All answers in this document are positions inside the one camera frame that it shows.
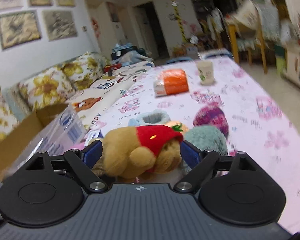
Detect teal fluffy plush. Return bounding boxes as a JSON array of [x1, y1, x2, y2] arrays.
[[184, 125, 228, 156]]

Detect orange knitted cloth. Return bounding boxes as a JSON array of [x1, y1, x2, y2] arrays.
[[165, 121, 189, 134]]

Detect brown teddy bear red hat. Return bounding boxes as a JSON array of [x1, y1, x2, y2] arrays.
[[92, 125, 184, 183]]

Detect cardboard box with plastic liner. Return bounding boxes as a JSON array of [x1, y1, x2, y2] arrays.
[[0, 104, 87, 181]]

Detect purple knitted hat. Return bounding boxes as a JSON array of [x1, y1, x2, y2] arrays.
[[193, 105, 229, 138]]

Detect blue fluffy headband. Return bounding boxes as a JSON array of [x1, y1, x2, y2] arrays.
[[128, 109, 171, 127]]

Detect pink cartoon tablecloth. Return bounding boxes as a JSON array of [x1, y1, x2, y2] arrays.
[[93, 57, 300, 233]]

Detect sofa with cartoon cover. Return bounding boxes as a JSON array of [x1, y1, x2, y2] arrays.
[[0, 51, 155, 142]]

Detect orange tissue pack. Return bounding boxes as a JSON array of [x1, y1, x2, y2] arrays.
[[153, 69, 189, 97]]

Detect yellow floral cushion near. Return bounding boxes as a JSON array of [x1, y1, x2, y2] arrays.
[[18, 65, 75, 110]]

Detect yellow floral cushion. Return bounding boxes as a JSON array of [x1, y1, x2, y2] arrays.
[[18, 65, 75, 110], [62, 52, 110, 90]]

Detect yellow floral cushion far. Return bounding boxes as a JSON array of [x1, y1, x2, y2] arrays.
[[62, 52, 110, 90]]

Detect white paper cup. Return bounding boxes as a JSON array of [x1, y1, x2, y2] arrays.
[[196, 60, 215, 86]]

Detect grey sketch child picture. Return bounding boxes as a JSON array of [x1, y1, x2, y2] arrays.
[[42, 10, 77, 41]]

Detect cream tv cabinet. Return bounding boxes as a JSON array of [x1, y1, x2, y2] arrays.
[[282, 42, 300, 88]]

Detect wooden dining chair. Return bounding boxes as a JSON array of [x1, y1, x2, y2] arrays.
[[226, 0, 280, 74]]

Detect black framed cartoon picture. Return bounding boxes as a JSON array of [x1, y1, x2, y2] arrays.
[[0, 10, 42, 50]]

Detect giraffe height wall sticker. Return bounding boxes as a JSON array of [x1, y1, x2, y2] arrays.
[[170, 0, 187, 43]]

